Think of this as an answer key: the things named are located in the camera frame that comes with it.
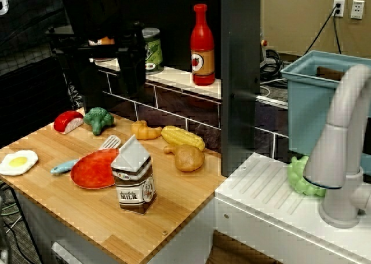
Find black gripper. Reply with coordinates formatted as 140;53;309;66
115;43;147;99

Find chocolate milk carton toy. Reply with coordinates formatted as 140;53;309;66
111;134;158;215

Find green peas toy can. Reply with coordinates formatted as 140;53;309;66
141;27;165;75

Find black kitchen end panel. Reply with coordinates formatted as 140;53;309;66
78;48;104;114

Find green toy broccoli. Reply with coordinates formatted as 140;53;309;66
83;107;115;136

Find white tiled kitchen shelf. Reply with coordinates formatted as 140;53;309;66
92;58;223;100

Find toy croissant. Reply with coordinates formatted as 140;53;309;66
130;120;163;140

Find orange beans toy can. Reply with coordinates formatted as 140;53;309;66
86;35;117;46

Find red white sushi piece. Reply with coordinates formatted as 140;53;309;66
53;110;85;135

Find yellow toy corn cob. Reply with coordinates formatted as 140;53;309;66
161;125;206;152

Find red toy ketchup bottle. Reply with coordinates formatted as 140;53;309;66
190;3;216;86

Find toy chicken drumstick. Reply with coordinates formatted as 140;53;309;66
163;144;206;173

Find red round toy plate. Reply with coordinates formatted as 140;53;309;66
70;148;121;189

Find dark grey kitchen divider panel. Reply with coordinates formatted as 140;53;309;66
220;0;261;178

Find toy fried egg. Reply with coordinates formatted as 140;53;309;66
0;149;39;177

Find white toy sink counter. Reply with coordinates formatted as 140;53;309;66
213;151;371;264

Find light blue plastic bin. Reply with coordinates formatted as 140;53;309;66
280;50;371;158

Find light green toy grapes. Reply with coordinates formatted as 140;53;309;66
286;155;327;197

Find grey toy faucet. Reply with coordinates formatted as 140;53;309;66
303;63;371;229

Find grey spatula with blue handle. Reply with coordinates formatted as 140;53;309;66
50;134;122;175

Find black cable bundle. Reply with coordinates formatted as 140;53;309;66
260;48;289;87

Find black power cable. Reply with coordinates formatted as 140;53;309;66
332;12;343;55
301;3;340;58

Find white wall power outlet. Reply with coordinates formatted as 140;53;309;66
332;0;345;18

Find white wall data plate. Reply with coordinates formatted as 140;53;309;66
350;0;365;20

